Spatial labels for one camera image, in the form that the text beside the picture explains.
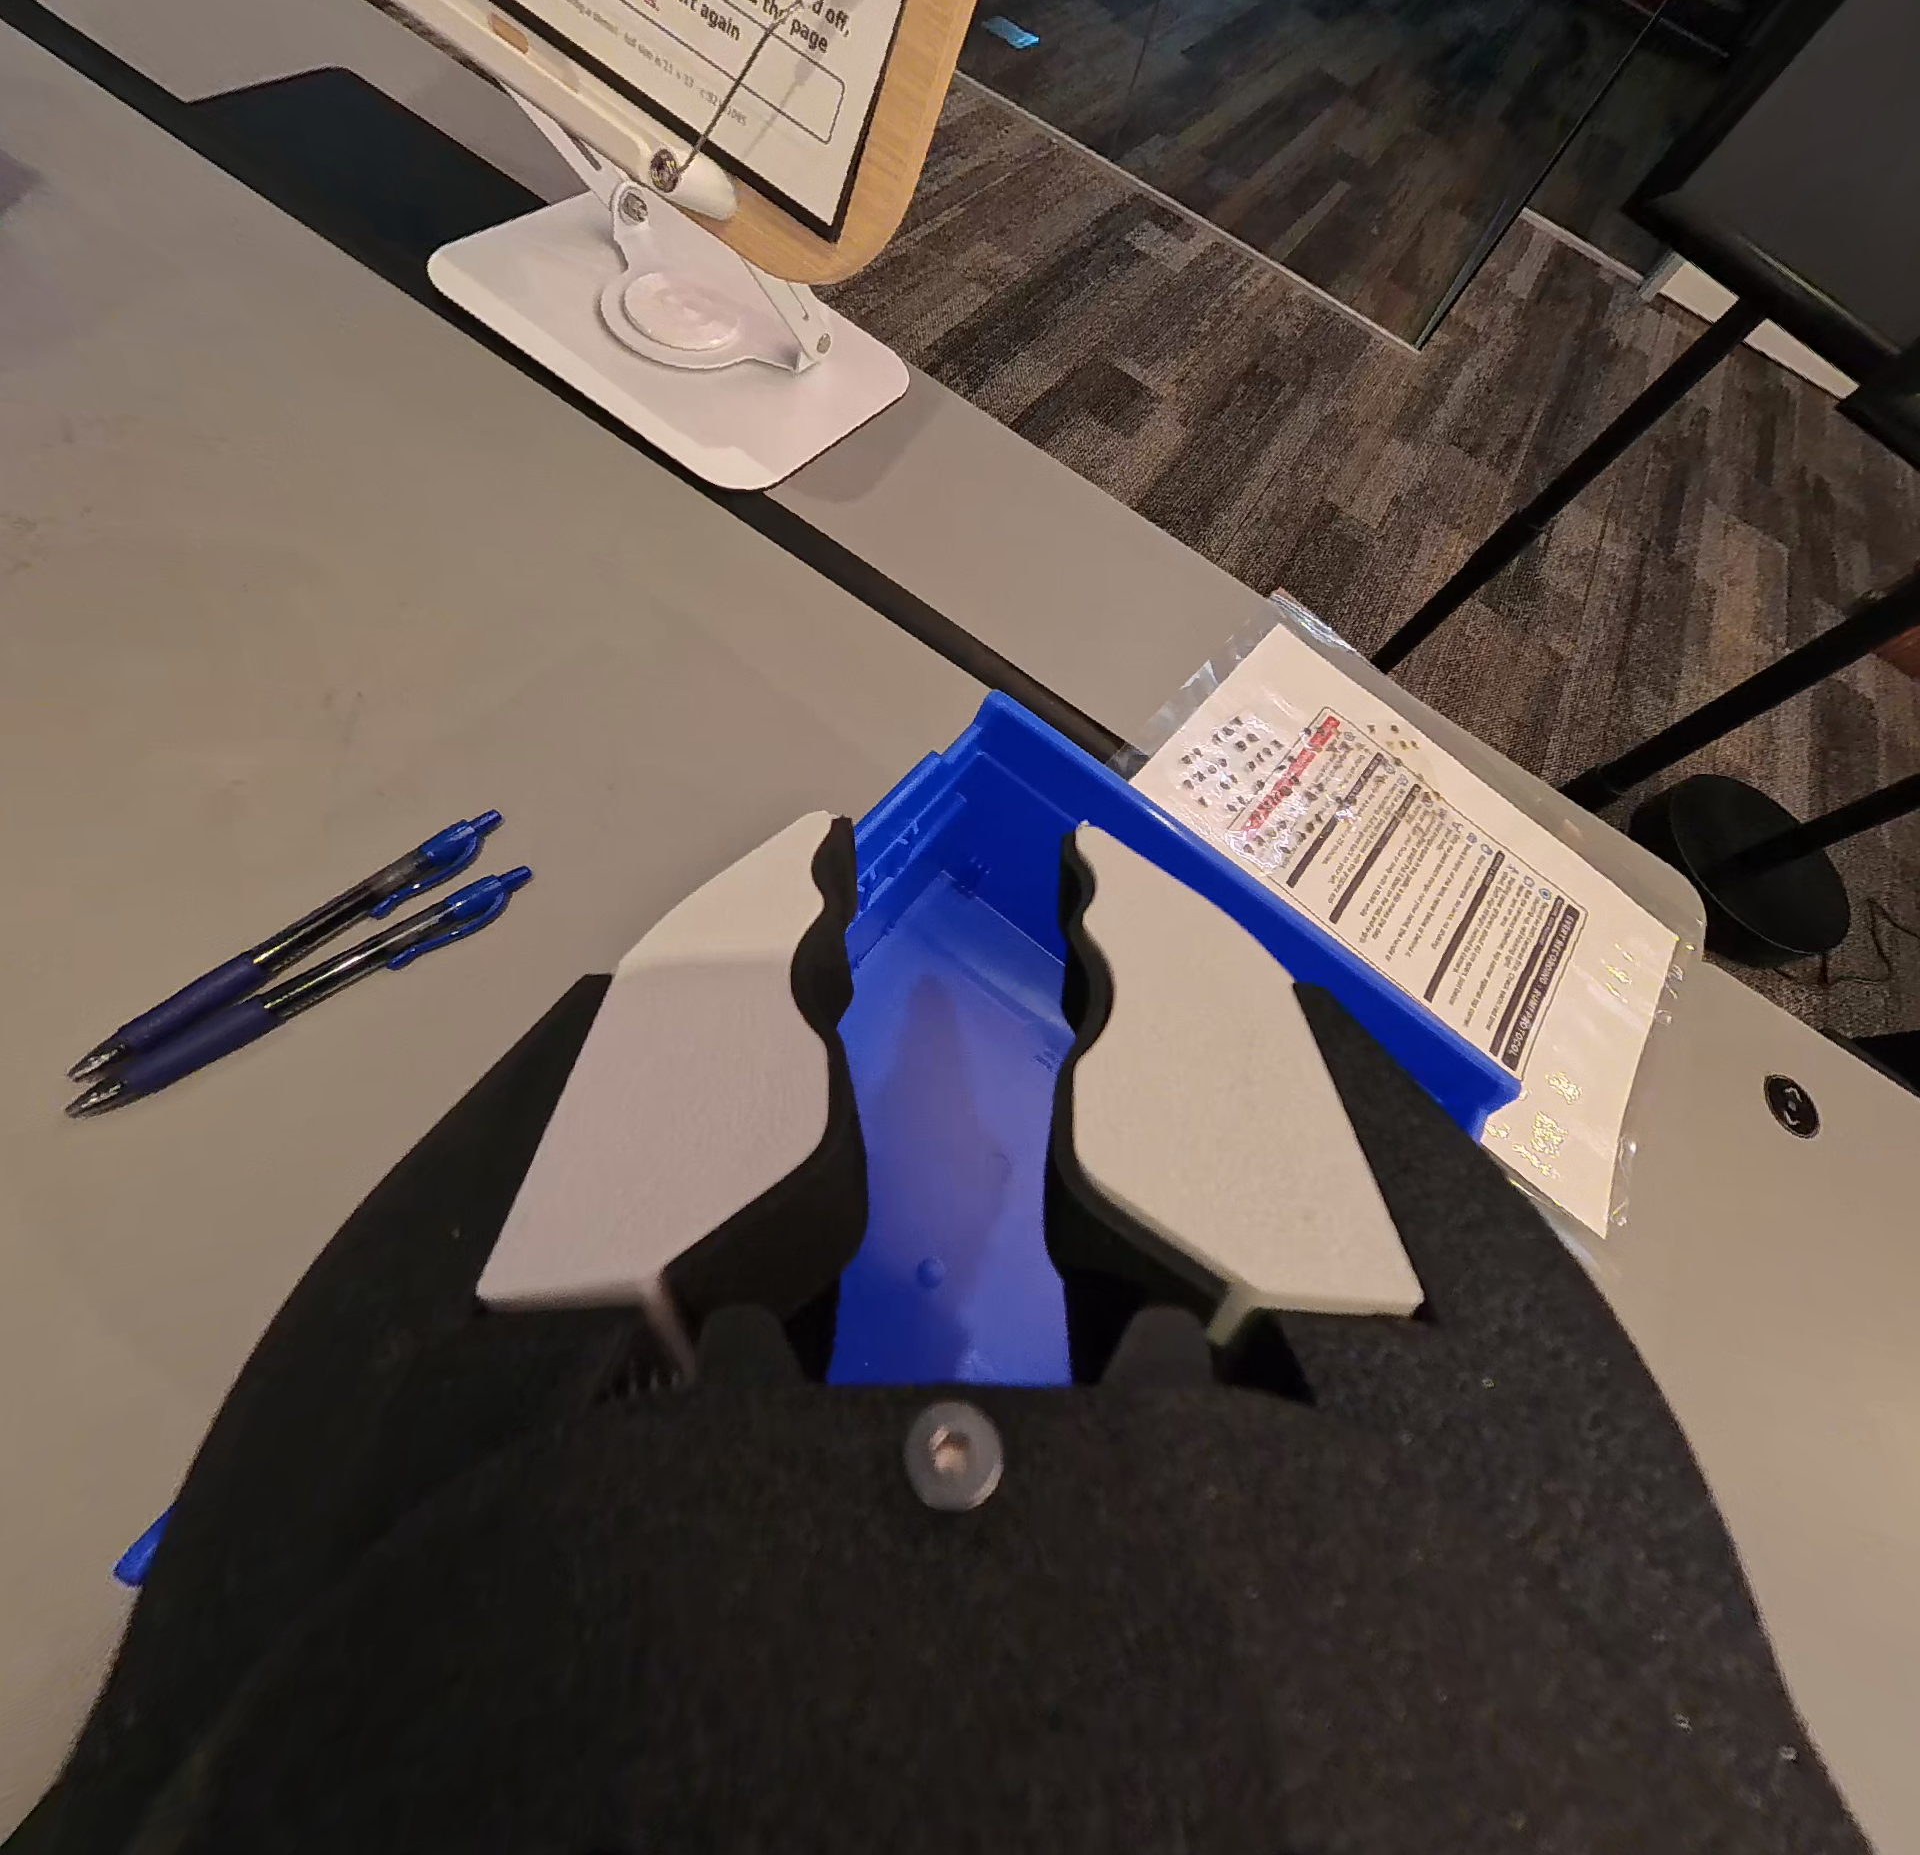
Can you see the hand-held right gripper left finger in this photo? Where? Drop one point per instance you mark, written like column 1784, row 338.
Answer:
column 676, row 1106

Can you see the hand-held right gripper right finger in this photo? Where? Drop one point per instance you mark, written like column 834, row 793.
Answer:
column 1246, row 1122

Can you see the blue plastic bin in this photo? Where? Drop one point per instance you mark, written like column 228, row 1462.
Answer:
column 961, row 1136

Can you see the blue retractable pen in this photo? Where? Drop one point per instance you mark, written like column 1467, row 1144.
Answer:
column 300, row 942
column 331, row 979

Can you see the printed sheet in plastic sleeve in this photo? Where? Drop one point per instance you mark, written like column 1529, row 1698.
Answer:
column 1426, row 867

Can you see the black desk grommet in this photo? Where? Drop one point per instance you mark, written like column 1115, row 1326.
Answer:
column 1792, row 1106

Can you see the black floor stand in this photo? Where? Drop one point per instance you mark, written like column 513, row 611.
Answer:
column 1741, row 867

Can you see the white stand base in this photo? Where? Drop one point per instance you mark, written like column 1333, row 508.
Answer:
column 525, row 296

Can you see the instruction sheet on wooden stand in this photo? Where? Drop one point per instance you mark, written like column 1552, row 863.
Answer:
column 915, row 86

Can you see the black framed display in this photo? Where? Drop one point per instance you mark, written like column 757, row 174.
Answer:
column 1800, row 162

